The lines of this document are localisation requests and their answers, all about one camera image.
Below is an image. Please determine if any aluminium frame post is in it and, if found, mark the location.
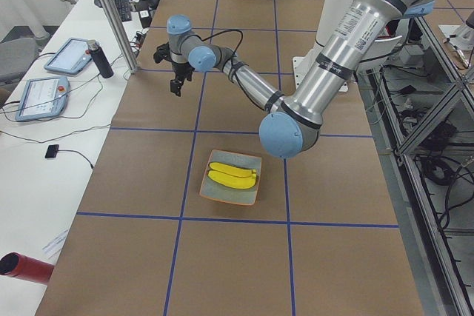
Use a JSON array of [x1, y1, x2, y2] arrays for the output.
[[100, 0, 138, 74]]

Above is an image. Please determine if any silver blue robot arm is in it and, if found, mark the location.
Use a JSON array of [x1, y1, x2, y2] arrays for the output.
[[167, 0, 434, 158]]

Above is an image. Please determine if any white pillar with base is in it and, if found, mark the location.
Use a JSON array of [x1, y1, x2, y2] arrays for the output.
[[293, 0, 353, 87]]

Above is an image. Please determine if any black water bottle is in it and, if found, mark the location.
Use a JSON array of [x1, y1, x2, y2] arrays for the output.
[[87, 39, 114, 78]]

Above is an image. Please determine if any black keyboard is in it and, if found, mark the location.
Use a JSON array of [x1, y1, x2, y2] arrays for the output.
[[113, 0, 132, 22]]

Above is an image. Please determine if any red cylinder tube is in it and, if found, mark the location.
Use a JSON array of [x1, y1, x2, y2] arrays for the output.
[[1, 252, 55, 285]]

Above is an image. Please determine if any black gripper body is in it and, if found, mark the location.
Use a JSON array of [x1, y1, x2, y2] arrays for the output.
[[172, 62, 193, 81]]

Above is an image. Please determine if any blue teach pendant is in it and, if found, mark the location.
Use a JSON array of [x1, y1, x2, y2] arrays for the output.
[[44, 38, 92, 75], [15, 76, 70, 122]]

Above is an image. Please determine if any blue teach pendant far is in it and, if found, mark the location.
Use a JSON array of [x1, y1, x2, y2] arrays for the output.
[[44, 38, 92, 75]]

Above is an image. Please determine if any grey square plate orange rim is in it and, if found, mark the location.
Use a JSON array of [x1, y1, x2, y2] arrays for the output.
[[199, 149, 262, 206]]

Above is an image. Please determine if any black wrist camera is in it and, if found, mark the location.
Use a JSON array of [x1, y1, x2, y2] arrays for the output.
[[153, 42, 172, 64]]

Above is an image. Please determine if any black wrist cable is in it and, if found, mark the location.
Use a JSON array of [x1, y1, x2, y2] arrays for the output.
[[199, 29, 267, 113]]

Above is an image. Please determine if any brown paper table cover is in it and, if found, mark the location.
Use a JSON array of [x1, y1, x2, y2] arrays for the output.
[[37, 0, 424, 315]]

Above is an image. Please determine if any yellow banana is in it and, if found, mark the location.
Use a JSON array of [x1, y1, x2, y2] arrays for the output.
[[209, 162, 257, 178], [207, 170, 257, 189]]

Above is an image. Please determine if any small black puck device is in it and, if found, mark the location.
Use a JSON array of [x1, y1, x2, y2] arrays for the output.
[[44, 144, 59, 159]]

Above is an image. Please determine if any blue teach pendant near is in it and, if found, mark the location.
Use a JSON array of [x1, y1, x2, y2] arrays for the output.
[[15, 76, 70, 122]]

